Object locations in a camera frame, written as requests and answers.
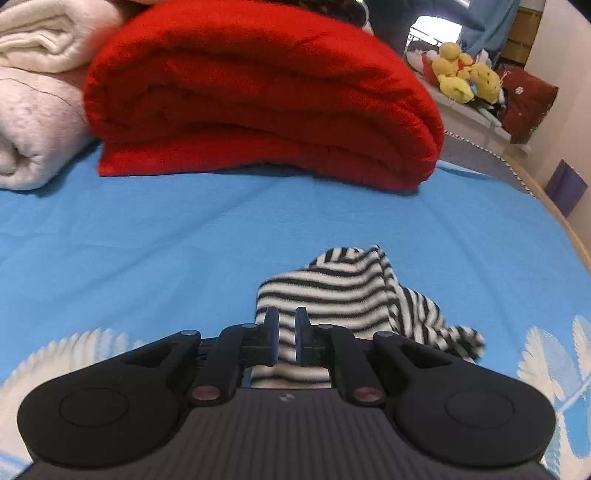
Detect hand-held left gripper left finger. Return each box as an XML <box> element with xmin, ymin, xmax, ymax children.
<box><xmin>121</xmin><ymin>306</ymin><xmax>280</xmax><ymax>407</ymax></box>

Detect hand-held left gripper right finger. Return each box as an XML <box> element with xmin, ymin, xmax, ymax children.
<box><xmin>294</xmin><ymin>306</ymin><xmax>463</xmax><ymax>407</ymax></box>

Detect black white striped garment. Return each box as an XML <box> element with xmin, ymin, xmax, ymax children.
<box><xmin>250</xmin><ymin>244</ymin><xmax>486</xmax><ymax>389</ymax></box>

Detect blue printed bed sheet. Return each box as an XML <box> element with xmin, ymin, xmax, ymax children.
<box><xmin>0</xmin><ymin>141</ymin><xmax>591</xmax><ymax>480</ymax></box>

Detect red folded blanket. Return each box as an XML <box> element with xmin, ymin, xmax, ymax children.
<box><xmin>83</xmin><ymin>0</ymin><xmax>445</xmax><ymax>193</ymax></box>

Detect white bench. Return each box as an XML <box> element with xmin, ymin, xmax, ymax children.
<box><xmin>429</xmin><ymin>88</ymin><xmax>532</xmax><ymax>158</ymax></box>

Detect purple box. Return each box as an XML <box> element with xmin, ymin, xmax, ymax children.
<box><xmin>545</xmin><ymin>160</ymin><xmax>589</xmax><ymax>217</ymax></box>

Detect yellow plush toys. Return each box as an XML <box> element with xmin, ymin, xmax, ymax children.
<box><xmin>422</xmin><ymin>41</ymin><xmax>506</xmax><ymax>108</ymax></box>

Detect pale pink folded blanket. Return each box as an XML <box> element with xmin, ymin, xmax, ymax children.
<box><xmin>0</xmin><ymin>66</ymin><xmax>101</xmax><ymax>191</ymax></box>

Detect dark red cushion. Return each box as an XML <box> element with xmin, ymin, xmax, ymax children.
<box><xmin>496</xmin><ymin>66</ymin><xmax>559</xmax><ymax>145</ymax></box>

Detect blue hanging cloth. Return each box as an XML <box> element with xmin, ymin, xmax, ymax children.
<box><xmin>365</xmin><ymin>0</ymin><xmax>522</xmax><ymax>58</ymax></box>

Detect cream folded blanket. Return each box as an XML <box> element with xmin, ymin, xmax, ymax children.
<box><xmin>0</xmin><ymin>0</ymin><xmax>127</xmax><ymax>73</ymax></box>

